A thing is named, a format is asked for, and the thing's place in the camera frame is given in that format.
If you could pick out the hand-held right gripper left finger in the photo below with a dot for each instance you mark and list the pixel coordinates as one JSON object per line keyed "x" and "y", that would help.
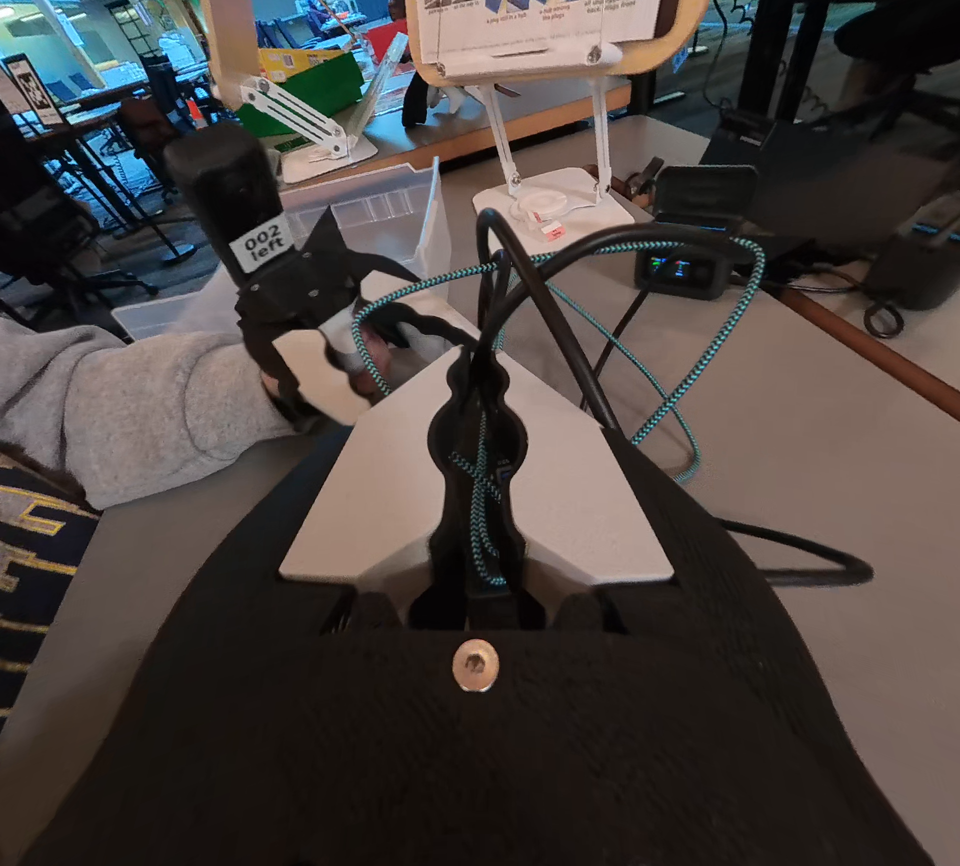
{"x": 352, "y": 506}

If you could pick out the black usb hub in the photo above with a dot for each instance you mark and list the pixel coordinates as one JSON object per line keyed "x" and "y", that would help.
{"x": 506, "y": 465}

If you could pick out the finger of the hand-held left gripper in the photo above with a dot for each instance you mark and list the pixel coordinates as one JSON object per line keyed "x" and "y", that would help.
{"x": 315, "y": 371}
{"x": 412, "y": 307}

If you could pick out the person's dark printed clothing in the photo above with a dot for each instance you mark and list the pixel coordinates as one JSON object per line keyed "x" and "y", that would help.
{"x": 37, "y": 544}

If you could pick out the yellow box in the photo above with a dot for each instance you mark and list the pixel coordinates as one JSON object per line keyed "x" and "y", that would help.
{"x": 292, "y": 60}

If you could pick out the white folding stand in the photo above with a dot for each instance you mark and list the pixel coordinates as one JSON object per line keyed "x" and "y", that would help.
{"x": 322, "y": 165}
{"x": 570, "y": 195}

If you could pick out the black power bank with display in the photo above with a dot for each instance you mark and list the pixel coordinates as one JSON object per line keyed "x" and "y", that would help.
{"x": 705, "y": 199}

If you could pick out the person's left forearm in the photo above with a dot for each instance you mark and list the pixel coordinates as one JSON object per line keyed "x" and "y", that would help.
{"x": 135, "y": 401}

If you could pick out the small white tape roll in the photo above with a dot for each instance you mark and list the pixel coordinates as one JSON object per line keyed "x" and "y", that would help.
{"x": 536, "y": 203}

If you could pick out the green box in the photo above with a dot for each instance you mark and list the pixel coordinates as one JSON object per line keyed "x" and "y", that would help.
{"x": 322, "y": 90}

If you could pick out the printed code sign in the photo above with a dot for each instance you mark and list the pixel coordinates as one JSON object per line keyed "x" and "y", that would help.
{"x": 30, "y": 90}

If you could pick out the black box device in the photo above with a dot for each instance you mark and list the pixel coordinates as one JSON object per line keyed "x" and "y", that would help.
{"x": 915, "y": 274}

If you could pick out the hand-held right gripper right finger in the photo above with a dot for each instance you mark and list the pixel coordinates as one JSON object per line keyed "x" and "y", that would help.
{"x": 585, "y": 506}

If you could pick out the black bag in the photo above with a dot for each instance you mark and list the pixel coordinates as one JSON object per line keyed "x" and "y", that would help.
{"x": 825, "y": 184}

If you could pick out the black office chair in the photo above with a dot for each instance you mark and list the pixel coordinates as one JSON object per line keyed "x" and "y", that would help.
{"x": 37, "y": 221}

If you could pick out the clear plastic bin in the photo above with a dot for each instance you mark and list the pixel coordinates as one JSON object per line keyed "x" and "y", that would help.
{"x": 360, "y": 206}

